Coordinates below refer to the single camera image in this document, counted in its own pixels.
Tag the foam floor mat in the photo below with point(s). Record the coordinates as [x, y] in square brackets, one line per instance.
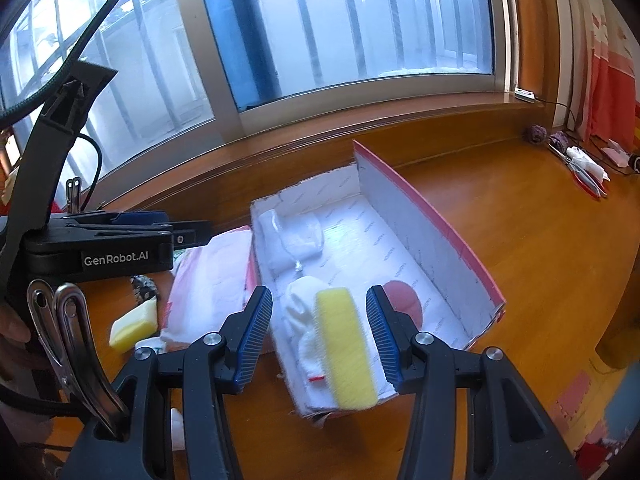
[575, 395]

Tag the scissors and clutter on sill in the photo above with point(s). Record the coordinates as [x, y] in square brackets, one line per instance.
[585, 182]

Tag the white crumpled item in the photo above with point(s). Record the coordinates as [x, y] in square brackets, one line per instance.
[587, 162]

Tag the purple yarn ball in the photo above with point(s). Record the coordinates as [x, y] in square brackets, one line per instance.
[537, 134]
[560, 140]

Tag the person's left hand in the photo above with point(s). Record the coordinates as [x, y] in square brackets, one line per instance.
[12, 330]

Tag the window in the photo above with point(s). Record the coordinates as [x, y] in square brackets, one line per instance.
[350, 20]

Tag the dark round item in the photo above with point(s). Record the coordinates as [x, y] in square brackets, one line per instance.
[635, 162]

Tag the pink white curtain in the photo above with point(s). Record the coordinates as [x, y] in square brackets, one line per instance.
[610, 85]

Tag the small white device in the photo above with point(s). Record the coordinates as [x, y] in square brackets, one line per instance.
[525, 94]

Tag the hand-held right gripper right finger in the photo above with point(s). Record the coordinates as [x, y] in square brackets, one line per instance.
[385, 345]

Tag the white sock with red trim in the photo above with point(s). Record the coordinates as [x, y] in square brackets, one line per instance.
[300, 320]

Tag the purple makeup sponge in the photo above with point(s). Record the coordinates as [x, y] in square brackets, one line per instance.
[407, 302]

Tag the pink white tissue pack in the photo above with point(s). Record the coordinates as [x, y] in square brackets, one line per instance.
[210, 285]

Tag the pink cardboard box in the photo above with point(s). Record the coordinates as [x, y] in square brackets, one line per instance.
[440, 270]

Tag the pink white small item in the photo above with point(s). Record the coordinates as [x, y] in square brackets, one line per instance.
[616, 153]

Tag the white cloth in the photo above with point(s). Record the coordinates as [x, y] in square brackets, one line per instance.
[176, 430]

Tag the yellow sponge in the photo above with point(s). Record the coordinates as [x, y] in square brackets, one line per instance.
[132, 327]
[345, 350]

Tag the white plastic bag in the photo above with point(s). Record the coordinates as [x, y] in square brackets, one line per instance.
[295, 242]

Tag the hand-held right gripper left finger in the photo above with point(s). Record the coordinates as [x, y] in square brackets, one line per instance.
[252, 345]

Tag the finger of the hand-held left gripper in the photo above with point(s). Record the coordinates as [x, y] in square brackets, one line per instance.
[192, 234]
[142, 218]

